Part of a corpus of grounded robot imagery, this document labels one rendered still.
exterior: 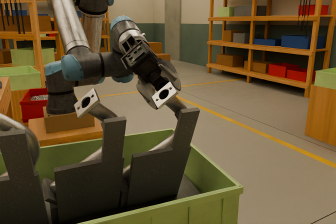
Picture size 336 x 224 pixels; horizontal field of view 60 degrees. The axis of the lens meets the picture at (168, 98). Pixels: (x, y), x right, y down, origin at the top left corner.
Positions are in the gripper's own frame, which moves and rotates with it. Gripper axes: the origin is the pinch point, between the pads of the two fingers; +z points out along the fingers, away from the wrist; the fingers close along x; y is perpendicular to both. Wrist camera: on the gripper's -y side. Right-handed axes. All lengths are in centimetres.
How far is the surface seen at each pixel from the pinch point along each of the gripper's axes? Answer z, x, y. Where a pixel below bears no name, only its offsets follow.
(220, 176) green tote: 10.8, -3.6, -23.0
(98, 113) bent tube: 1.2, -12.0, 10.3
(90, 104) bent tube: 1.3, -11.2, 13.5
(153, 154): 5.0, -11.2, -6.1
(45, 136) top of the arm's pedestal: -52, -59, -22
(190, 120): 5.0, 0.6, -5.1
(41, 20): -369, -112, -88
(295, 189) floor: -38, 9, -211
